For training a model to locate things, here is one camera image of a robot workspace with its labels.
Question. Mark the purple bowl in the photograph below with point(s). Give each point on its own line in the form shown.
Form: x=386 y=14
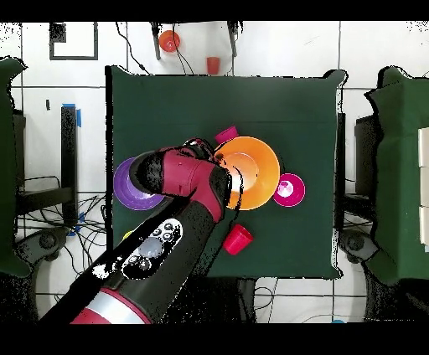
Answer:
x=122 y=187

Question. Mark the small crimson bowl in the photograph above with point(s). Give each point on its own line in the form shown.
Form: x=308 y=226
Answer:
x=295 y=196

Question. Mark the small orange bowl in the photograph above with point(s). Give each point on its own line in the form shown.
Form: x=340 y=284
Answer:
x=169 y=41

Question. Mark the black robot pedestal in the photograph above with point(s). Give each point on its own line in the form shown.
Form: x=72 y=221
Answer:
x=241 y=301

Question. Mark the green cloth covered table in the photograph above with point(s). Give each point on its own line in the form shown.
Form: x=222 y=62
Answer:
x=6 y=167
x=402 y=167

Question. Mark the dark green tablecloth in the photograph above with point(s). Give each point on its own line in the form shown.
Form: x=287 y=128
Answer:
x=201 y=93

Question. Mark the orange-red cup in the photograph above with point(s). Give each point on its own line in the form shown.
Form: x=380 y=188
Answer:
x=213 y=65

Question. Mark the black square frame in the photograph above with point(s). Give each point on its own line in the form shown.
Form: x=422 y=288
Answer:
x=57 y=33

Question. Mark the tall red cup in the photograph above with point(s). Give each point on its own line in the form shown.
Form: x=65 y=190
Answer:
x=237 y=240

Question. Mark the white boxes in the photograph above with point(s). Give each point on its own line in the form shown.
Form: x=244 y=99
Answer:
x=425 y=150

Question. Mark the black metal table frame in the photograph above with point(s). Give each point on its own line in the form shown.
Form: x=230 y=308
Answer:
x=68 y=150
x=341 y=150

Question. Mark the large orange bowl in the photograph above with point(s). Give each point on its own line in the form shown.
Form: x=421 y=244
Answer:
x=264 y=174

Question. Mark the yellow cup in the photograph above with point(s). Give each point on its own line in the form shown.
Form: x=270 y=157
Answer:
x=126 y=234

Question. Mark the short crimson cup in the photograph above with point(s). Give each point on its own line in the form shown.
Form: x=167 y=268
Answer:
x=226 y=134

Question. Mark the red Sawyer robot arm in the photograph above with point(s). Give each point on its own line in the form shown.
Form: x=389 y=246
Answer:
x=187 y=174

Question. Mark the blue tape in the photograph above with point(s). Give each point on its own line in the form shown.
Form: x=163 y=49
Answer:
x=78 y=117

